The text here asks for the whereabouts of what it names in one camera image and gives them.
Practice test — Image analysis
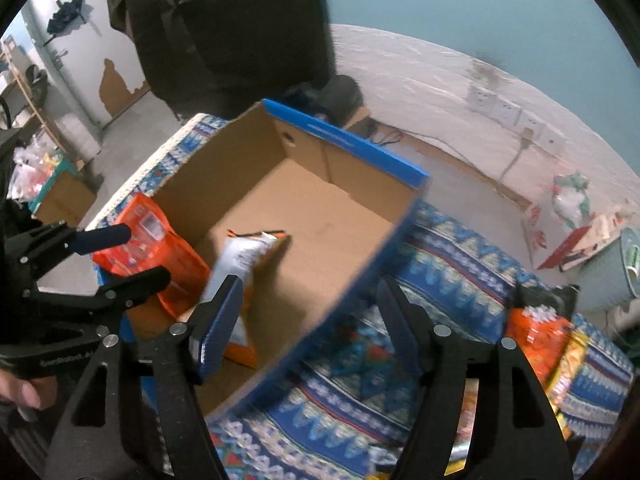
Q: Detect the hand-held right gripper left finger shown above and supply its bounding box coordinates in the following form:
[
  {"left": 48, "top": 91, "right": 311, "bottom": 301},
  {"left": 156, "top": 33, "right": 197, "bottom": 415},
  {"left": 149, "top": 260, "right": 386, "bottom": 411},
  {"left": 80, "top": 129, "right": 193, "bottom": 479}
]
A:
[{"left": 45, "top": 275, "right": 246, "bottom": 480}]

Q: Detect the green and white plastic bag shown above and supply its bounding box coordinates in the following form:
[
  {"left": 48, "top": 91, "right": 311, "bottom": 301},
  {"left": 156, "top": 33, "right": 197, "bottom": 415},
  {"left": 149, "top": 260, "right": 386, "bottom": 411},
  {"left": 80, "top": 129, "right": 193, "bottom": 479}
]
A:
[{"left": 550, "top": 172, "right": 593, "bottom": 233}]

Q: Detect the orange white-dotted snack packet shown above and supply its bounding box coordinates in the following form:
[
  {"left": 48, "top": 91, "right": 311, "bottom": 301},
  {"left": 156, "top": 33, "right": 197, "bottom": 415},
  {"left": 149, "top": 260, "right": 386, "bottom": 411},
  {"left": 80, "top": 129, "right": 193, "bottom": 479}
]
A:
[{"left": 505, "top": 305, "right": 573, "bottom": 386}]

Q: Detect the white wall socket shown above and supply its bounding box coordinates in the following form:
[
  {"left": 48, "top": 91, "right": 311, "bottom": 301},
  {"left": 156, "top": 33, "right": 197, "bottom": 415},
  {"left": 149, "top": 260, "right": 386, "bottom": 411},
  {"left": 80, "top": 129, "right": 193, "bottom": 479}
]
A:
[
  {"left": 492, "top": 97, "right": 522, "bottom": 126},
  {"left": 467, "top": 85, "right": 498, "bottom": 113},
  {"left": 516, "top": 111, "right": 545, "bottom": 142},
  {"left": 539, "top": 125, "right": 566, "bottom": 155}
]

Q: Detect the patterned blue tablecloth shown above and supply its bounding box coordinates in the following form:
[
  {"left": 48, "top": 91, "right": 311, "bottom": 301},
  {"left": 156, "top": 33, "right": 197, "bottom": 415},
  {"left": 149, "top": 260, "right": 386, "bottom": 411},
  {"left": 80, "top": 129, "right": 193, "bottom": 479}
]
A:
[{"left": 85, "top": 112, "right": 636, "bottom": 480}]

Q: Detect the teal-edged cardboard box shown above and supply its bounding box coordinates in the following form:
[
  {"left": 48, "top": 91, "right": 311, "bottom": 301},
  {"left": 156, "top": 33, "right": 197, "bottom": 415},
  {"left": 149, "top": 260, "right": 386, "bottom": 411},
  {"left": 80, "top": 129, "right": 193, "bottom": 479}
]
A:
[{"left": 30, "top": 160, "right": 98, "bottom": 228}]

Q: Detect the pile of plastic bags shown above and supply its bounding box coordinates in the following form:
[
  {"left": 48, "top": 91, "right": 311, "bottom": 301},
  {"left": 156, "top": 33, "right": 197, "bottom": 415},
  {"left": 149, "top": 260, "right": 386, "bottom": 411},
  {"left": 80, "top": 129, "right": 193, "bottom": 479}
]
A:
[{"left": 7, "top": 145, "right": 56, "bottom": 206}]

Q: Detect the white and orange snack packet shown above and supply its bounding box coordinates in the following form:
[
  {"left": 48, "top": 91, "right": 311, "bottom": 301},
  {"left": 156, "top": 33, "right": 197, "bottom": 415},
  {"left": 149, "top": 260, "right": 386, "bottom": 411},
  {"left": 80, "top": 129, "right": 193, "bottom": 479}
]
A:
[{"left": 200, "top": 230, "right": 292, "bottom": 368}]

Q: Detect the person's left hand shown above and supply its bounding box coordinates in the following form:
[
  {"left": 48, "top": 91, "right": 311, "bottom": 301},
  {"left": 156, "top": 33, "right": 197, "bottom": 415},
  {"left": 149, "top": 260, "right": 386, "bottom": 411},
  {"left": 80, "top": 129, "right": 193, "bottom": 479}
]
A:
[{"left": 0, "top": 370, "right": 59, "bottom": 409}]

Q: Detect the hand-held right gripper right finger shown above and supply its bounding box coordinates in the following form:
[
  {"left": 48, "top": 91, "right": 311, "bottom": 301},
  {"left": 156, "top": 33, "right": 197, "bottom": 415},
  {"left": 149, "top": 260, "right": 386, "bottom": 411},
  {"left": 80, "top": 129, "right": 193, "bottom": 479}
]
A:
[{"left": 376, "top": 277, "right": 576, "bottom": 480}]

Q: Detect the white door with peeling paint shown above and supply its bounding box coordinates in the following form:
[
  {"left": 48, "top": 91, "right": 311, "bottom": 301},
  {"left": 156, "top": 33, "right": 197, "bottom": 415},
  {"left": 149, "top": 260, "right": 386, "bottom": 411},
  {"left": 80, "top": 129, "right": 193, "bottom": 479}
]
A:
[{"left": 22, "top": 0, "right": 151, "bottom": 131}]

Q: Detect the yellow snack packet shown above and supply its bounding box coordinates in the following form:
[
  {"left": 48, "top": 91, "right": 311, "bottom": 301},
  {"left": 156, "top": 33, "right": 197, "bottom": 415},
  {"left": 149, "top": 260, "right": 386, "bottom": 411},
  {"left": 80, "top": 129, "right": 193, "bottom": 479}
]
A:
[{"left": 545, "top": 330, "right": 588, "bottom": 411}]

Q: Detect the wooden shelf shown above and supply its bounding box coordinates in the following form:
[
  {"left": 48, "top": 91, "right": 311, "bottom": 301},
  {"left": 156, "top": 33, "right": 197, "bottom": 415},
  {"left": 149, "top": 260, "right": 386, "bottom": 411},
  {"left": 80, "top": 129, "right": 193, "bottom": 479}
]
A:
[{"left": 0, "top": 35, "right": 51, "bottom": 131}]

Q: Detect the red and white cardboard box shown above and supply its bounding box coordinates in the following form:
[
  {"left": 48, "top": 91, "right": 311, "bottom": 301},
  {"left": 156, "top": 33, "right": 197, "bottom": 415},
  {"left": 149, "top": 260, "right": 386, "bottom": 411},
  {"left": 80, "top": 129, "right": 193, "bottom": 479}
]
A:
[{"left": 522, "top": 202, "right": 626, "bottom": 271}]

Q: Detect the grey power cable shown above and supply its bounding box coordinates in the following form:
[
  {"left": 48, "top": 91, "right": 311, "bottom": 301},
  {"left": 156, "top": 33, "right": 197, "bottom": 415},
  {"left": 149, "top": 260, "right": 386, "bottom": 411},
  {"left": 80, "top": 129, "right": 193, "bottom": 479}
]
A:
[{"left": 497, "top": 130, "right": 535, "bottom": 184}]

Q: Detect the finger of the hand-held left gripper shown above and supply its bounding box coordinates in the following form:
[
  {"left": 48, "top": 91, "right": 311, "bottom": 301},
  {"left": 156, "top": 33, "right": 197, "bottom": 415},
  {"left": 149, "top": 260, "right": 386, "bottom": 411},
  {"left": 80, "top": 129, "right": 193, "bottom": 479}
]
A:
[
  {"left": 5, "top": 222, "right": 132, "bottom": 282},
  {"left": 27, "top": 266, "right": 172, "bottom": 334}
]

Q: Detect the blue-rimmed cardboard box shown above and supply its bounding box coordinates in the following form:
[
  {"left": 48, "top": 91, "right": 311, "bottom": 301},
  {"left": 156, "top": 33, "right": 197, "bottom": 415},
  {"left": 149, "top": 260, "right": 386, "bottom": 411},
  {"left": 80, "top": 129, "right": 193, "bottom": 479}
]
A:
[{"left": 102, "top": 99, "right": 431, "bottom": 418}]

